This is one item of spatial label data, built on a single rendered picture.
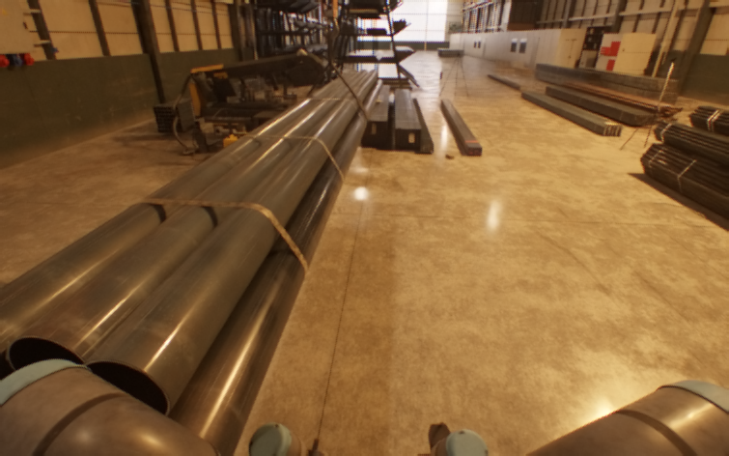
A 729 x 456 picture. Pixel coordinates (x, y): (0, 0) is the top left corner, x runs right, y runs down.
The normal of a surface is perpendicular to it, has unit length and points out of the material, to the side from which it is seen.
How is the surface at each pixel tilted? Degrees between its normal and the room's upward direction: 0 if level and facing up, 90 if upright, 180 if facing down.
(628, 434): 22
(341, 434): 0
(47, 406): 3
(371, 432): 0
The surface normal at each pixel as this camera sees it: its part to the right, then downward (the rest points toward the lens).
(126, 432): 0.49, -0.77
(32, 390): -0.01, -0.87
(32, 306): 0.75, -0.55
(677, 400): -0.14, -0.98
